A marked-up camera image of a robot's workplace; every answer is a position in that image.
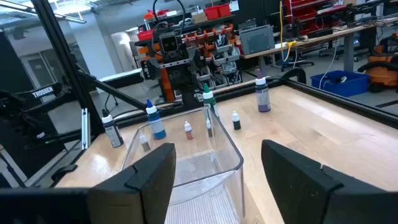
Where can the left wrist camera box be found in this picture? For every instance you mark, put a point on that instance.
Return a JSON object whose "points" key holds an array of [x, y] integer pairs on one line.
{"points": [[169, 43]]}

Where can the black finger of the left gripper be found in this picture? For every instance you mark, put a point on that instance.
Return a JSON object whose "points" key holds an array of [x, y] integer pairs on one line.
{"points": [[195, 60], [153, 69]]}

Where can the large black food coloring bottle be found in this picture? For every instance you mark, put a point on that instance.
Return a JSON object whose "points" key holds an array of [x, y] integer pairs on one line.
{"points": [[112, 133]]}

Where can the red storage shelf rack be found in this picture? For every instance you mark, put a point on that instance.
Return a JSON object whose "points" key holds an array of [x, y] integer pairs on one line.
{"points": [[304, 14]]}

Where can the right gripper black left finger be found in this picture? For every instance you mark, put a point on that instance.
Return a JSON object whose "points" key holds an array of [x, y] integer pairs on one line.
{"points": [[146, 186]]}

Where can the large purple food coloring bottle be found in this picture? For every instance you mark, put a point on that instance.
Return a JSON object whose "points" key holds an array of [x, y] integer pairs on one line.
{"points": [[263, 96]]}

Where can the clear plastic bin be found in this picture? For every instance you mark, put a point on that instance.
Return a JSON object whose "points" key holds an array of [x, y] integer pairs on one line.
{"points": [[217, 149]]}

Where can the orange parts bin rack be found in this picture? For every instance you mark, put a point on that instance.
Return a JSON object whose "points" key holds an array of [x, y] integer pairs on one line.
{"points": [[217, 49]]}

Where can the blue plastic tub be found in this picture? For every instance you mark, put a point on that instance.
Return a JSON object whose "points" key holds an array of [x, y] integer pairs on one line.
{"points": [[339, 84]]}

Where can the large green food coloring bottle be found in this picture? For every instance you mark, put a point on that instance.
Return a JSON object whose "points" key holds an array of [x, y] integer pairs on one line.
{"points": [[210, 102]]}

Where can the small brown dropper bottle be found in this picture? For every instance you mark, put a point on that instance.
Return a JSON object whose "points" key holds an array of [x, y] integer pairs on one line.
{"points": [[189, 132]]}

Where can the black curved chair back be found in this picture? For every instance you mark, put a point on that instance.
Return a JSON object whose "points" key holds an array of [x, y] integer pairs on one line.
{"points": [[293, 71]]}

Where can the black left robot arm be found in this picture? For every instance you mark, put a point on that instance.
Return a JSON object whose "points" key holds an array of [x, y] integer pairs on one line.
{"points": [[189, 98]]}

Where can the silver aluminium bracket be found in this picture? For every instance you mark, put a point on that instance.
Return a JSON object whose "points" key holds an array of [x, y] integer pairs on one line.
{"points": [[85, 127]]}

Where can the black aluminium station frame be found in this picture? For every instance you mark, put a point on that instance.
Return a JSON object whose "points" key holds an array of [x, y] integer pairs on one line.
{"points": [[62, 46]]}

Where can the grey metal equipment case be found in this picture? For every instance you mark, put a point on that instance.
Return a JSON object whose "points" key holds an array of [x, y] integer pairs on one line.
{"points": [[256, 40]]}

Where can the black clamp foot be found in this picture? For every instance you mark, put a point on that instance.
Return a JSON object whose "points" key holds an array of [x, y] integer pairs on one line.
{"points": [[63, 171]]}

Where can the white top black table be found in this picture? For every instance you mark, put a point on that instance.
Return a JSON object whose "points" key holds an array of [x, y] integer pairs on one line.
{"points": [[121, 76]]}

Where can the orange shop vacuum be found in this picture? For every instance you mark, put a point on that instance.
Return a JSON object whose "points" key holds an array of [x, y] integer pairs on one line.
{"points": [[382, 71]]}

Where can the cardboard box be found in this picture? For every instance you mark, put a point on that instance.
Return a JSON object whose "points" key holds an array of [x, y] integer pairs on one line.
{"points": [[199, 17]]}

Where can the wooden workbench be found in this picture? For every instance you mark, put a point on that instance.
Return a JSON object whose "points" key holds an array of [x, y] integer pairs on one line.
{"points": [[326, 35]]}

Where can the large blue food coloring bottle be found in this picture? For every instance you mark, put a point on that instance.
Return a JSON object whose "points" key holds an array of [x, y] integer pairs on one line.
{"points": [[156, 124]]}

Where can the red storage bin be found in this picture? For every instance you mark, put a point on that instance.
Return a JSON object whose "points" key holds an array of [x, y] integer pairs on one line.
{"points": [[211, 13], [224, 10]]}

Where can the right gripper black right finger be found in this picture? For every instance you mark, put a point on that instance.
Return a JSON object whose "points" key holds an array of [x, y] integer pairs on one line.
{"points": [[298, 186]]}

